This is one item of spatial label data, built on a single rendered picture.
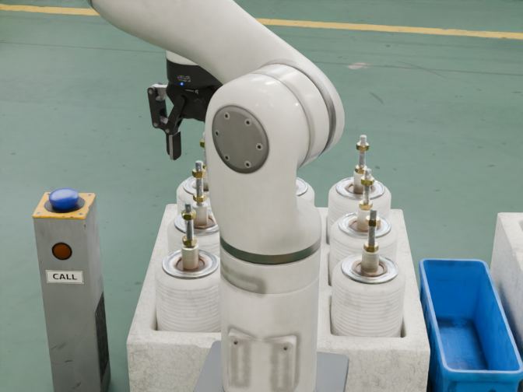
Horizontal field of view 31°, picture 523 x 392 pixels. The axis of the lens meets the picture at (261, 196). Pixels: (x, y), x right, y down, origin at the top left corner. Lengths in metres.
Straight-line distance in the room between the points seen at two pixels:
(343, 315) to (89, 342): 0.36
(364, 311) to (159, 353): 0.27
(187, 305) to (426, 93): 1.49
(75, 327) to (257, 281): 0.55
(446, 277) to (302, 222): 0.78
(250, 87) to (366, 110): 1.70
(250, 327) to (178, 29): 0.27
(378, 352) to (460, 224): 0.73
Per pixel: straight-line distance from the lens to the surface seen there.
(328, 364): 0.97
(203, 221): 1.32
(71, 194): 1.26
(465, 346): 1.54
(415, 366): 1.23
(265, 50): 0.81
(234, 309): 0.84
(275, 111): 0.74
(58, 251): 1.26
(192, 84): 1.21
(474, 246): 1.83
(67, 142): 2.26
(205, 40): 0.83
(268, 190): 0.76
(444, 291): 1.56
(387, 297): 1.20
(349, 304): 1.21
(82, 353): 1.35
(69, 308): 1.31
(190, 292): 1.20
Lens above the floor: 0.88
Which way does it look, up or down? 27 degrees down
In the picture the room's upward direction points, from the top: straight up
